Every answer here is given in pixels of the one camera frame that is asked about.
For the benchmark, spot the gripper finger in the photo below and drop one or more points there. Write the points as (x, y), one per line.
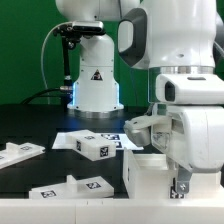
(182, 180)

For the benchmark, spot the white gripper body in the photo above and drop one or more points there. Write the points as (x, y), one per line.
(194, 138)

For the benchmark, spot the white cabinet body box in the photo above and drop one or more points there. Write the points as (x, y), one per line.
(148, 176)

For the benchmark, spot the white cabinet door panel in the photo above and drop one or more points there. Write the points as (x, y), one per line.
(95, 187)

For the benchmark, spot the white cabinet top panel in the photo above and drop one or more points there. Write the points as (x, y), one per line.
(14, 153)

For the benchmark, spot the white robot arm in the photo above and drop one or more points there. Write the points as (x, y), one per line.
(174, 40)

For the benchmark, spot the small white cabinet block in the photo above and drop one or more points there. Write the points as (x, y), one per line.
(94, 152)

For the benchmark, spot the white marker base sheet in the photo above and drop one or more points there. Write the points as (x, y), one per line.
(67, 140)

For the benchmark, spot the white L-shaped fence wall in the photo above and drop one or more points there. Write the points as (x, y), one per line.
(17, 208)

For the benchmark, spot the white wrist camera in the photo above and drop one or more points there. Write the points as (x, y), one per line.
(140, 129)

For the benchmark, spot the black camera on stand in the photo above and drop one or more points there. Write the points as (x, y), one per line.
(71, 34)

